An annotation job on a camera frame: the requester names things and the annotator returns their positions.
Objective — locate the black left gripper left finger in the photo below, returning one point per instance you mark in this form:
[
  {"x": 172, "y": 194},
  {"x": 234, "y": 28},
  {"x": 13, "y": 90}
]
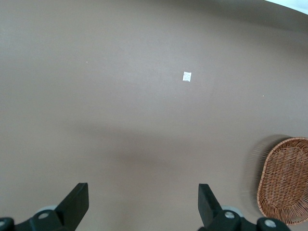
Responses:
[{"x": 69, "y": 207}]

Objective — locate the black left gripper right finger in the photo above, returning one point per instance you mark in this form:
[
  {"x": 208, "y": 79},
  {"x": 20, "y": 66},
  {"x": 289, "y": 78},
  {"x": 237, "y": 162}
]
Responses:
[{"x": 211, "y": 211}]

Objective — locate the brown wicker basket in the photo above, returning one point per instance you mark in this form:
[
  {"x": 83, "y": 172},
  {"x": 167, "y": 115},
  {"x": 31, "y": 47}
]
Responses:
[{"x": 286, "y": 180}]

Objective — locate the brown table cover sheet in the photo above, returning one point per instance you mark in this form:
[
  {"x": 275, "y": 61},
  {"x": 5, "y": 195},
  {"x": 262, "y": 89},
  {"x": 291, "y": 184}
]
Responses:
[{"x": 120, "y": 96}]

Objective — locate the small white tape square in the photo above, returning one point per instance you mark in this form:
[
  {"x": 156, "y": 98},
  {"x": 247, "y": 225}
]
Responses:
[{"x": 186, "y": 76}]

